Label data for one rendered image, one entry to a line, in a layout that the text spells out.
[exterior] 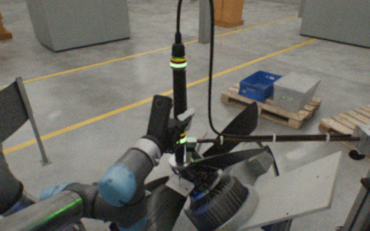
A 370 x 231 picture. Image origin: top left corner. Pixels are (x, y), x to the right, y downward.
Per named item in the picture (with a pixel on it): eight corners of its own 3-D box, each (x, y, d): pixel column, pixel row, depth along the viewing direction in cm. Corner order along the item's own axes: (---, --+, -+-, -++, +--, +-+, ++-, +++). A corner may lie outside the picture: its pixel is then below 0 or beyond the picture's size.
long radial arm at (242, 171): (245, 198, 105) (226, 175, 105) (233, 202, 110) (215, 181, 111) (269, 158, 126) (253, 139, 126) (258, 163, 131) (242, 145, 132)
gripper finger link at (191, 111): (193, 121, 83) (173, 134, 77) (193, 105, 80) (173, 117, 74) (201, 125, 81) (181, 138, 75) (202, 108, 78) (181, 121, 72)
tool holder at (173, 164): (195, 156, 93) (195, 132, 88) (196, 170, 87) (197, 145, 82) (169, 156, 93) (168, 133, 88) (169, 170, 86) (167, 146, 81)
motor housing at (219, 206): (224, 203, 117) (204, 179, 118) (262, 188, 101) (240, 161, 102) (196, 243, 101) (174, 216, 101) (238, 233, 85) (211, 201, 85)
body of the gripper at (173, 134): (159, 136, 79) (137, 161, 69) (157, 111, 75) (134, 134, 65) (182, 142, 76) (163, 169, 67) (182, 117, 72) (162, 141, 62)
